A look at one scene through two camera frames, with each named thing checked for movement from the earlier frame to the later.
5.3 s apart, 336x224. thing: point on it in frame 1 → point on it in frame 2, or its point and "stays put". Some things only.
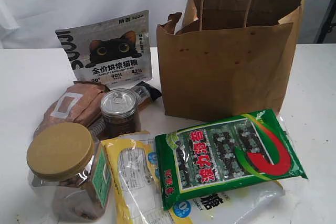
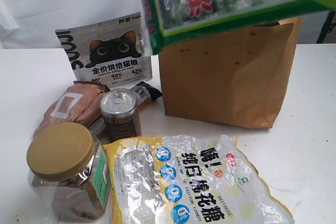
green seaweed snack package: x=202 y=161 → x=176 y=5
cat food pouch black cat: x=115 y=53 stays put
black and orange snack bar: x=145 y=93 stays put
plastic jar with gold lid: x=69 y=171 stays put
